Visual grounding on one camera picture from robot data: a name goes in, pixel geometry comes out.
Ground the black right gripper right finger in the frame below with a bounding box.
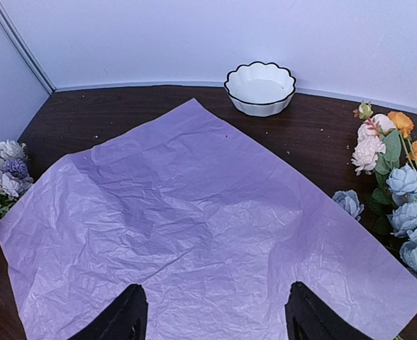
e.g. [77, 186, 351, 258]
[285, 281, 371, 340]

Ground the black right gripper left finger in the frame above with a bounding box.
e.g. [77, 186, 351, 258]
[69, 284, 148, 340]

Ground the purple tissue paper sheet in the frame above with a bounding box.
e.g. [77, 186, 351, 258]
[0, 100, 417, 339]

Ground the blue flower bunch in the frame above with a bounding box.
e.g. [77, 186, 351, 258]
[331, 163, 417, 340]

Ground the white purple flower bunch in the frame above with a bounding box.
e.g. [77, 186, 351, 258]
[0, 140, 33, 219]

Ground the pink flower bunch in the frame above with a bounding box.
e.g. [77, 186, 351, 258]
[351, 101, 401, 175]

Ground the white scalloped bowl black rim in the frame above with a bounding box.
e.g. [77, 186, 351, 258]
[223, 62, 296, 118]

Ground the aluminium left corner post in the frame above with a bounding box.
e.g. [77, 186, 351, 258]
[0, 2, 57, 95]

